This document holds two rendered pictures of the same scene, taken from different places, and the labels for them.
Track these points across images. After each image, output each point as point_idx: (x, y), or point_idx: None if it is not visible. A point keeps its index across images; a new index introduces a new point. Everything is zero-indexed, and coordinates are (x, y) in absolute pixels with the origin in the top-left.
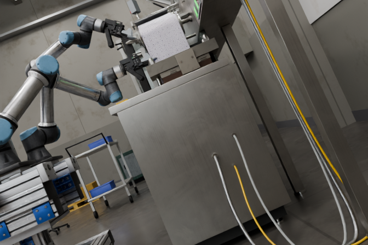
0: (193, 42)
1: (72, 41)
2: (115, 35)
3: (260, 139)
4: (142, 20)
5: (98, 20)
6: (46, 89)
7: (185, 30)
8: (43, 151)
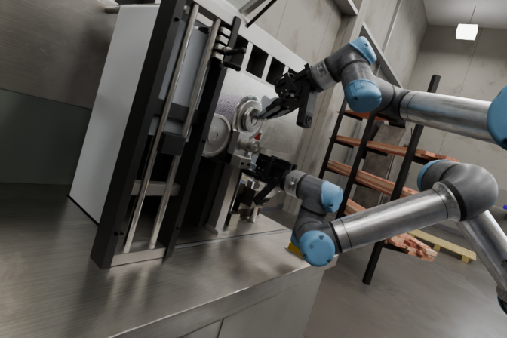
0: (50, 76)
1: (390, 117)
2: (296, 104)
3: None
4: (197, 25)
5: (327, 70)
6: None
7: (13, 9)
8: None
